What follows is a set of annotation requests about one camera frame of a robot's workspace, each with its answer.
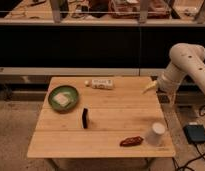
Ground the white sponge block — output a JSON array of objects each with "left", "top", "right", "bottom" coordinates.
[{"left": 53, "top": 93, "right": 70, "bottom": 107}]

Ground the white ceramic cup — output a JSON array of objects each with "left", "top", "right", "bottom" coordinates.
[{"left": 145, "top": 122, "right": 166, "bottom": 146}]

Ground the long shelf bench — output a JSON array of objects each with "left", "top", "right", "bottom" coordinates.
[{"left": 0, "top": 0, "right": 205, "bottom": 84}]

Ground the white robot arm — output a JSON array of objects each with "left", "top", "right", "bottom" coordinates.
[{"left": 143, "top": 43, "right": 205, "bottom": 95}]

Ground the wooden table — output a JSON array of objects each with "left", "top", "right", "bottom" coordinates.
[{"left": 26, "top": 76, "right": 177, "bottom": 171}]

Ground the white milk carton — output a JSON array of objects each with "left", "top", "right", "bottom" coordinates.
[{"left": 85, "top": 79, "right": 114, "bottom": 90}]

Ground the green plate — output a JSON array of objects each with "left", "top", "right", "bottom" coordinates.
[{"left": 48, "top": 85, "right": 79, "bottom": 112}]

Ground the dark red chili pepper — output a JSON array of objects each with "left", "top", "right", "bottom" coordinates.
[{"left": 120, "top": 136, "right": 143, "bottom": 147}]

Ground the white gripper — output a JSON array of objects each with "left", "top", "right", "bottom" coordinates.
[{"left": 143, "top": 74, "right": 178, "bottom": 93}]

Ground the black cable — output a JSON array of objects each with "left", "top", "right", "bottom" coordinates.
[{"left": 171, "top": 103, "right": 205, "bottom": 171}]

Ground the black power box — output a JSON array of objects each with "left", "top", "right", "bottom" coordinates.
[{"left": 183, "top": 124, "right": 205, "bottom": 144}]

